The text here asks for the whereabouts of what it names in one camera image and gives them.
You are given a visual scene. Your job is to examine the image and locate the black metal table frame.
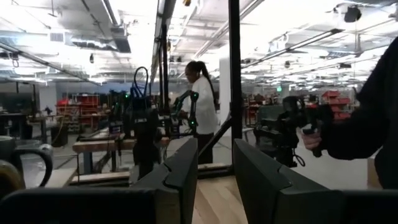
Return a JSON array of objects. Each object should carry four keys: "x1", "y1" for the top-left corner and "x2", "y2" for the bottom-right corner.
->
[{"x1": 160, "y1": 0, "x2": 244, "y2": 180}]

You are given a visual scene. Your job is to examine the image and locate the person's hand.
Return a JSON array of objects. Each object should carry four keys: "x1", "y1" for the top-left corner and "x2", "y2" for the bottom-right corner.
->
[{"x1": 300, "y1": 130, "x2": 323, "y2": 152}]

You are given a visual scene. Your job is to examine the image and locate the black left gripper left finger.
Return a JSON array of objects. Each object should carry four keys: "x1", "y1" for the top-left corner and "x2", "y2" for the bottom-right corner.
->
[{"x1": 129, "y1": 138, "x2": 199, "y2": 224}]

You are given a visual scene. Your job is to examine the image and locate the wooden workbench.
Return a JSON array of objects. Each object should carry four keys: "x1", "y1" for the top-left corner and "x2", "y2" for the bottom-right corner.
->
[{"x1": 72, "y1": 136, "x2": 171, "y2": 175}]

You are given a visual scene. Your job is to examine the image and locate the black ceiling-mounted camera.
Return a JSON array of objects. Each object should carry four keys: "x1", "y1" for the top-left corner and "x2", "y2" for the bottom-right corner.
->
[{"x1": 343, "y1": 6, "x2": 363, "y2": 24}]

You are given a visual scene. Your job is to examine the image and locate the person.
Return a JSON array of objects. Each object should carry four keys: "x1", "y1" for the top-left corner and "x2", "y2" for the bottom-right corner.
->
[
  {"x1": 320, "y1": 36, "x2": 398, "y2": 190},
  {"x1": 184, "y1": 60, "x2": 219, "y2": 165}
]

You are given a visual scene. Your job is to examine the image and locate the red shelving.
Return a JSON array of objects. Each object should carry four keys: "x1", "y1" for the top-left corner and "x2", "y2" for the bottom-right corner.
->
[{"x1": 55, "y1": 94, "x2": 101, "y2": 125}]

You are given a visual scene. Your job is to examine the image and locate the black bin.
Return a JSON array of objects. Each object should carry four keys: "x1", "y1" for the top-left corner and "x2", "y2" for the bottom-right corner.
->
[{"x1": 50, "y1": 124, "x2": 69, "y2": 147}]

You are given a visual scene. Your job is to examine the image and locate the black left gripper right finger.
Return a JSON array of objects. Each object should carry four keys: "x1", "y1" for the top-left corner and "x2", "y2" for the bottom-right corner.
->
[{"x1": 233, "y1": 138, "x2": 345, "y2": 224}]

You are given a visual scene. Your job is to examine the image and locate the blue-green glazed brown mug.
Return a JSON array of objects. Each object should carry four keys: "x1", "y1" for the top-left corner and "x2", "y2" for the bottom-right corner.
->
[{"x1": 0, "y1": 160, "x2": 26, "y2": 200}]

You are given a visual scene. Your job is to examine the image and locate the red storage bins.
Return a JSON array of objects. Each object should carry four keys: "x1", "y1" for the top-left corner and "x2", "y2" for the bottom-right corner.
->
[{"x1": 321, "y1": 90, "x2": 353, "y2": 121}]

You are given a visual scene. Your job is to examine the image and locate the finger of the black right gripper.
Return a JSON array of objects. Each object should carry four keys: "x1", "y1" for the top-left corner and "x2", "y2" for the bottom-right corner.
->
[
  {"x1": 146, "y1": 146, "x2": 160, "y2": 181},
  {"x1": 133, "y1": 146, "x2": 147, "y2": 182}
]

